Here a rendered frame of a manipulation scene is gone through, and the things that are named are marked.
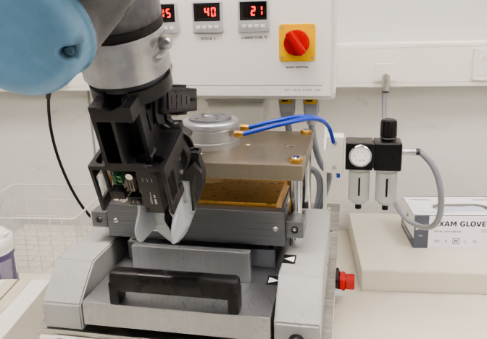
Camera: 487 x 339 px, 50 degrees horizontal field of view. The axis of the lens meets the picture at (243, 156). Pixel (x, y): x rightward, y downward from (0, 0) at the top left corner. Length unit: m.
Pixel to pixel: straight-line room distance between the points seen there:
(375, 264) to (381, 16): 0.56
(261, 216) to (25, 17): 0.42
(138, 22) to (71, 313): 0.38
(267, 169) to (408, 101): 0.72
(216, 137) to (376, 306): 0.51
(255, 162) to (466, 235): 0.66
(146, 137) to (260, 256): 0.28
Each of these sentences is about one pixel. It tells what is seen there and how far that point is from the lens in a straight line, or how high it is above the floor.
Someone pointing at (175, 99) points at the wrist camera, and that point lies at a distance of 0.50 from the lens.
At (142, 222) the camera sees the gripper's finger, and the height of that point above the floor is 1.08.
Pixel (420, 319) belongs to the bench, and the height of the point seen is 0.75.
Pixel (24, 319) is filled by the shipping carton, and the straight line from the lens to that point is 0.93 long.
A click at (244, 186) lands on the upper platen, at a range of 0.71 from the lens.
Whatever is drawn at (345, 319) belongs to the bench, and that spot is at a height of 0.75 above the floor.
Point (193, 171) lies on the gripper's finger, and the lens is 0.52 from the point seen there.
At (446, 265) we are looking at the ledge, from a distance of 1.12.
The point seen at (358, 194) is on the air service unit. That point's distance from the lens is 0.85.
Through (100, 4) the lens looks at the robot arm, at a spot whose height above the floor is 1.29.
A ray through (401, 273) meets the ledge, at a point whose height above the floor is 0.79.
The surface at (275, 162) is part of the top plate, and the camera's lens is 0.63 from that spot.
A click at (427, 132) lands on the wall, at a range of 1.32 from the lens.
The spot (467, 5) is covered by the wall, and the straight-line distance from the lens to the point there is 1.31.
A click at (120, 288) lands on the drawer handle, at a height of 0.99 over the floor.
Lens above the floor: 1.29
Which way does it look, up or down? 16 degrees down
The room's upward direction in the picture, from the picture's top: 2 degrees counter-clockwise
